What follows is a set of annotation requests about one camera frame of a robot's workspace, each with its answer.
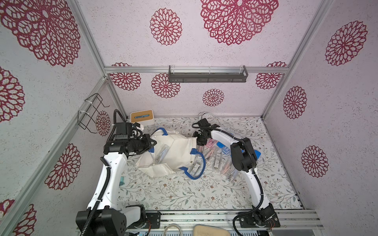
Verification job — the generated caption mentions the white tissue box wooden top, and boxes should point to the white tissue box wooden top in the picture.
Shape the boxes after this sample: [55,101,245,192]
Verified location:
[130,110,155,126]

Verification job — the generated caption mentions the black wall shelf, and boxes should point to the black wall shelf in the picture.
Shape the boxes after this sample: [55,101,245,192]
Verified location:
[168,66,249,83]

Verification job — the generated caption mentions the clear pink compass set case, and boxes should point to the clear pink compass set case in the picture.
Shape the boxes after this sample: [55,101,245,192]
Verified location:
[204,148,216,160]

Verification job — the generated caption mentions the beige object at front edge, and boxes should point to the beige object at front edge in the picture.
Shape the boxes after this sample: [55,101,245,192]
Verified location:
[193,225,231,236]

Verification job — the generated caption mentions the white canvas bag blue handles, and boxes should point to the white canvas bag blue handles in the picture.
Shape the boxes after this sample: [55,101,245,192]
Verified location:
[135,127,206,180]

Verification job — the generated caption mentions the black wire wall rack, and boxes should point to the black wire wall rack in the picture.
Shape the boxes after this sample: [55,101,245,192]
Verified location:
[76,93,109,134]

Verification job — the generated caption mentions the white cable loop front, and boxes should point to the white cable loop front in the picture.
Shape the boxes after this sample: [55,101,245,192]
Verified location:
[163,224,184,236]

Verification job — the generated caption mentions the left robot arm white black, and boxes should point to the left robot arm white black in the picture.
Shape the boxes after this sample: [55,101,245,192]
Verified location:
[75,109,157,236]

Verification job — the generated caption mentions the clear blue compass set case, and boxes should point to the clear blue compass set case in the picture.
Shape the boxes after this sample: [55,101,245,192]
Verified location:
[221,147,231,156]

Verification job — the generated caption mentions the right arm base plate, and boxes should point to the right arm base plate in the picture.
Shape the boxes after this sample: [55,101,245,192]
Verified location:
[239,204,281,229]

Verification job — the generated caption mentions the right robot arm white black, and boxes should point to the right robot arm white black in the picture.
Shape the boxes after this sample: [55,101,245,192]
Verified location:
[192,119,281,236]

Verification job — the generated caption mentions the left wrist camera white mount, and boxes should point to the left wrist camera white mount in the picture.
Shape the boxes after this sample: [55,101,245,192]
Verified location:
[132,123,144,132]

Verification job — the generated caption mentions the small teal object on table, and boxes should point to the small teal object on table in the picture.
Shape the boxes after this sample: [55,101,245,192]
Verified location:
[119,176,125,186]

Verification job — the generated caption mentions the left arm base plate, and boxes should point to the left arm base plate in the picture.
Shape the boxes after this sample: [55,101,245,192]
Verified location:
[128,211,161,230]

